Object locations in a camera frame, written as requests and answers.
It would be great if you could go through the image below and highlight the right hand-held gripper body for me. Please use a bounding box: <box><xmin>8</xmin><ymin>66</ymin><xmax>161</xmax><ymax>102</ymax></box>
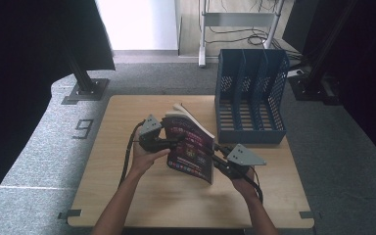
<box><xmin>217</xmin><ymin>143</ymin><xmax>268</xmax><ymax>181</ymax></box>

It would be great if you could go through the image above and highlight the person's right hand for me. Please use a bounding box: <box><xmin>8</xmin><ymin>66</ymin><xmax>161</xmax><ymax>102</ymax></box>
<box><xmin>230</xmin><ymin>167</ymin><xmax>259</xmax><ymax>203</ymax></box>

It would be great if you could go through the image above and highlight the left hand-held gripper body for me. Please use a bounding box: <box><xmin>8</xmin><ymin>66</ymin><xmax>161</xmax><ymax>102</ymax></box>
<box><xmin>138</xmin><ymin>114</ymin><xmax>171</xmax><ymax>154</ymax></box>

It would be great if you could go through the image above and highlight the person's left hand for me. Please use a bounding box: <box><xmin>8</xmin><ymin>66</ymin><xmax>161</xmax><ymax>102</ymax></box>
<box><xmin>130</xmin><ymin>124</ymin><xmax>171</xmax><ymax>178</ymax></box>

